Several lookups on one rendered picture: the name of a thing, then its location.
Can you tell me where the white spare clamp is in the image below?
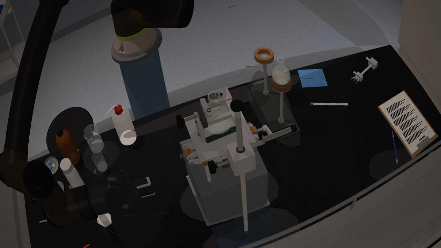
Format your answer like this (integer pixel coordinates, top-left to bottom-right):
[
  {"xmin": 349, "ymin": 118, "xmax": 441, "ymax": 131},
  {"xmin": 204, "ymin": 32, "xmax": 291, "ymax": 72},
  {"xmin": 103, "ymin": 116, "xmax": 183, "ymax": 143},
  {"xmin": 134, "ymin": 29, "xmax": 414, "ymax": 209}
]
[{"xmin": 351, "ymin": 56, "xmax": 379, "ymax": 84}]

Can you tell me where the large glass beaker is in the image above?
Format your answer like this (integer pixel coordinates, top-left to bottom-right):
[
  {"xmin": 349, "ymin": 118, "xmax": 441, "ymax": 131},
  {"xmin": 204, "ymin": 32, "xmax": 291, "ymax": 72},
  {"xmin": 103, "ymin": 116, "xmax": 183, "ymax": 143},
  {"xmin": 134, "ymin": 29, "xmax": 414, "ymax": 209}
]
[{"xmin": 83, "ymin": 124, "xmax": 105, "ymax": 154}]

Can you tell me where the blue pen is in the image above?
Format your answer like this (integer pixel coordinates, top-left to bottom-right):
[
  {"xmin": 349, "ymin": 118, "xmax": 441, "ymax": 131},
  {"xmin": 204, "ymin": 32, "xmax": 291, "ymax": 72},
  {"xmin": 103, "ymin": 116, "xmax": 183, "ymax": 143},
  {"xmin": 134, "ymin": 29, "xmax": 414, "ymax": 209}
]
[{"xmin": 391, "ymin": 130, "xmax": 399, "ymax": 165}]

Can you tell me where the grey lab jack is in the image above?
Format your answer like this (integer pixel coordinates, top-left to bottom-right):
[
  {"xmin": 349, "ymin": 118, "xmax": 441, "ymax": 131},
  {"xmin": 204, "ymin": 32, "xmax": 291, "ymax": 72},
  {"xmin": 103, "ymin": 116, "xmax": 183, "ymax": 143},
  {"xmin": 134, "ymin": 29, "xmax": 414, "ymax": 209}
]
[{"xmin": 179, "ymin": 86, "xmax": 273, "ymax": 227}]

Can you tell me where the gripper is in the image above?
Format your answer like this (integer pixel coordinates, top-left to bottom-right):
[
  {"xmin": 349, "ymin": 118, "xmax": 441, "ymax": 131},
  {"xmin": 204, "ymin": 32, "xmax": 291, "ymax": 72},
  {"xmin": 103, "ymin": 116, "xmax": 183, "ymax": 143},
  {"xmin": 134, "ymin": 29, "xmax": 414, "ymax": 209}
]
[{"xmin": 90, "ymin": 176, "xmax": 156, "ymax": 217}]

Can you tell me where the small round glass flask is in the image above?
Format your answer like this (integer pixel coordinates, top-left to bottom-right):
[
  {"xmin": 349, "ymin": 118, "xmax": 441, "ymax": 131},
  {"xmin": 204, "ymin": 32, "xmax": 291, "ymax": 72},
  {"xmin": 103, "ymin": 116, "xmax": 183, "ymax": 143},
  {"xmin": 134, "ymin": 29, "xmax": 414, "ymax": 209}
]
[{"xmin": 271, "ymin": 57, "xmax": 291, "ymax": 86}]

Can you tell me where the white wash bottle red cap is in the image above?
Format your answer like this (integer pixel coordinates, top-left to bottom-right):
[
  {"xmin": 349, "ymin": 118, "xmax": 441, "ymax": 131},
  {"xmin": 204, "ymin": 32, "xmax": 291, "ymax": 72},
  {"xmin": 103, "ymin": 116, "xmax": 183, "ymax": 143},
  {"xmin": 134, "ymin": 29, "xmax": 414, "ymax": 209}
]
[{"xmin": 106, "ymin": 104, "xmax": 137, "ymax": 146}]

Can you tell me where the white cradle with green pad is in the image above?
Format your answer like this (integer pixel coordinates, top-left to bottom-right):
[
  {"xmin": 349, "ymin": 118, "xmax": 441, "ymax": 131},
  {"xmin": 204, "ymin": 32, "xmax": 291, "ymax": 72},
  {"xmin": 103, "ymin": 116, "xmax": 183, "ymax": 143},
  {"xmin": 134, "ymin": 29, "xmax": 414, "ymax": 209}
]
[{"xmin": 199, "ymin": 86, "xmax": 239, "ymax": 145}]

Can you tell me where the white capped plastic bottle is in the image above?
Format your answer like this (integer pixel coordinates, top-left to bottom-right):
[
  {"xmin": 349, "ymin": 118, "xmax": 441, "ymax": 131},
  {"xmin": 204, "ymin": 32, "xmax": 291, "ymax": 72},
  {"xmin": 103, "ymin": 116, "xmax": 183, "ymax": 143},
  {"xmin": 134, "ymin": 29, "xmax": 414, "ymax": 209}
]
[{"xmin": 60, "ymin": 157, "xmax": 85, "ymax": 189}]

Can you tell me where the brown clipboard with paper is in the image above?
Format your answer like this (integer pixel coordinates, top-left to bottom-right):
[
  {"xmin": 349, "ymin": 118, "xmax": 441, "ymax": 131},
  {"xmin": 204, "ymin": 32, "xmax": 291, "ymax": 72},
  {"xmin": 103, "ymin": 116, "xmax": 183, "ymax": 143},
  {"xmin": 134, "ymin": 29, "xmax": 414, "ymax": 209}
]
[{"xmin": 378, "ymin": 90, "xmax": 439, "ymax": 159}]

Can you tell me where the white stand rod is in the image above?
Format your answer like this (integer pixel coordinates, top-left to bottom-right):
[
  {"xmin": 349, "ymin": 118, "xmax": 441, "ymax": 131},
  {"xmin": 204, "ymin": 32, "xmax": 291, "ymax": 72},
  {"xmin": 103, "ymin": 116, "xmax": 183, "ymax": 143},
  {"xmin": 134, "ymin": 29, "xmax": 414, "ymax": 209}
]
[{"xmin": 230, "ymin": 100, "xmax": 249, "ymax": 232}]

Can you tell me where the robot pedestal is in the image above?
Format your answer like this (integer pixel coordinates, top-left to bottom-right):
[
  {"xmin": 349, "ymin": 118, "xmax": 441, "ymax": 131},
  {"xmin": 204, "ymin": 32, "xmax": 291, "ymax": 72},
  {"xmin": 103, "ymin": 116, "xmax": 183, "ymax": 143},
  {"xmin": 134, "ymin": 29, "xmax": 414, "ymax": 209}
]
[{"xmin": 111, "ymin": 36, "xmax": 171, "ymax": 120}]

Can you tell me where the small glass beaker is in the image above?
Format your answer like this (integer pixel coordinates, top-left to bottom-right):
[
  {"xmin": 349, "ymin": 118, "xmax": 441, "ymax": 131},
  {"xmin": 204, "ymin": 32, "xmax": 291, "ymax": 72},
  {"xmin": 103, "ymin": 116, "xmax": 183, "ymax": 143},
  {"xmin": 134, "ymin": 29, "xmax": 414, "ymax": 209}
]
[{"xmin": 91, "ymin": 152, "xmax": 109, "ymax": 173}]

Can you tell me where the dark blue mat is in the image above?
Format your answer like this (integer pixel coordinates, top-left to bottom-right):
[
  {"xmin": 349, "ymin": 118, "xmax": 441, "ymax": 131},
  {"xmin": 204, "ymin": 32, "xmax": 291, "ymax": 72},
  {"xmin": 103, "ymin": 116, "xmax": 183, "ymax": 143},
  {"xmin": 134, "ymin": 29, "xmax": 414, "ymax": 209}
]
[{"xmin": 211, "ymin": 207, "xmax": 281, "ymax": 248}]

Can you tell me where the blue cloth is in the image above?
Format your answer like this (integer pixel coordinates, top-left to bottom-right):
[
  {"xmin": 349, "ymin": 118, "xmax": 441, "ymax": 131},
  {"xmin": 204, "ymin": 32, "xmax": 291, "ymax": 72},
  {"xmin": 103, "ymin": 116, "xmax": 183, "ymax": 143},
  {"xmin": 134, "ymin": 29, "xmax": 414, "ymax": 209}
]
[{"xmin": 297, "ymin": 69, "xmax": 329, "ymax": 88}]

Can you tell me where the amber glass bottle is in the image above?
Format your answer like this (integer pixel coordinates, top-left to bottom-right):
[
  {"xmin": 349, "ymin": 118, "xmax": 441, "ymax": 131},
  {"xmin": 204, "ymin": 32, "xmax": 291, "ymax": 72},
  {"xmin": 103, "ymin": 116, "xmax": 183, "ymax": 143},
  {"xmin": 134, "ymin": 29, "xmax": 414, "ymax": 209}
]
[{"xmin": 55, "ymin": 128, "xmax": 81, "ymax": 166}]

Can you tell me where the large round glass flask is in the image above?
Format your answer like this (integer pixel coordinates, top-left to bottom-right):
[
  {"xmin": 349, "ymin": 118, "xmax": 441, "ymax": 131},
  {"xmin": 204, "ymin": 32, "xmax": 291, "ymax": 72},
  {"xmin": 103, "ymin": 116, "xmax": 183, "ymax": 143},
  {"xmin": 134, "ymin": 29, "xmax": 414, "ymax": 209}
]
[{"xmin": 206, "ymin": 91, "xmax": 235, "ymax": 135}]

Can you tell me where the brown cork ring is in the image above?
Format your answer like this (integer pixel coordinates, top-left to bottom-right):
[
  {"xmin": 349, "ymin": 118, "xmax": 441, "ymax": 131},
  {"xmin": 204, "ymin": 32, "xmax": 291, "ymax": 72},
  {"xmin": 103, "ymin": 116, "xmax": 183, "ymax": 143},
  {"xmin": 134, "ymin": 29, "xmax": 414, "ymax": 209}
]
[
  {"xmin": 270, "ymin": 76, "xmax": 293, "ymax": 92},
  {"xmin": 254, "ymin": 47, "xmax": 275, "ymax": 64}
]

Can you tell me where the grey flask rack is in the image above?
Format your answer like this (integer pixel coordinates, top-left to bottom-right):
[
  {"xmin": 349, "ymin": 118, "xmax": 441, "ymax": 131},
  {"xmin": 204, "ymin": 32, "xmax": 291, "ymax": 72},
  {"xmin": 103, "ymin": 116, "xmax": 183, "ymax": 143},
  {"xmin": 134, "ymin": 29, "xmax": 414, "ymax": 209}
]
[{"xmin": 248, "ymin": 62, "xmax": 300, "ymax": 133}]

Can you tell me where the petri dish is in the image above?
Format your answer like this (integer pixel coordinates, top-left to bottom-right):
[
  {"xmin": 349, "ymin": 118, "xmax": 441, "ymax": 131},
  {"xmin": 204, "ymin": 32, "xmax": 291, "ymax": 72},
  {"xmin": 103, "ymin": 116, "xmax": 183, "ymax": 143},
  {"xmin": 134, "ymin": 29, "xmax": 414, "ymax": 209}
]
[{"xmin": 44, "ymin": 156, "xmax": 59, "ymax": 173}]

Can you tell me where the white stand clamp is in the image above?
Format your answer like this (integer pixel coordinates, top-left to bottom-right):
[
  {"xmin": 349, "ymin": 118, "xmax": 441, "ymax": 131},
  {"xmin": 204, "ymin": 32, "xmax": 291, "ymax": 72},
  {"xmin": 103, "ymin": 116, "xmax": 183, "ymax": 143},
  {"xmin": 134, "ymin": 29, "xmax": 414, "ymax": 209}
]
[{"xmin": 225, "ymin": 124, "xmax": 298, "ymax": 176}]

